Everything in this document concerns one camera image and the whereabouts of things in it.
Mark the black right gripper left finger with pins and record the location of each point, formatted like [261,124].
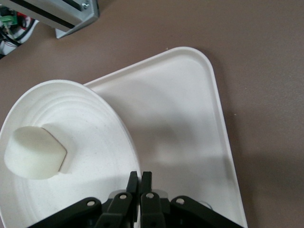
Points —
[118,209]

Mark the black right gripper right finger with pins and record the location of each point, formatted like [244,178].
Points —
[152,209]

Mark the white round plate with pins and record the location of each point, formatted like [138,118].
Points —
[95,147]

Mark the white bread slice toy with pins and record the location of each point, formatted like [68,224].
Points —
[33,152]

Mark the white tray with bear print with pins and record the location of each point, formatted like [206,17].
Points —
[185,107]

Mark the green terminal connector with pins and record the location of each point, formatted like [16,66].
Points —
[9,19]

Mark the aluminium frame rail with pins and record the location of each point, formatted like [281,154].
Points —
[69,14]

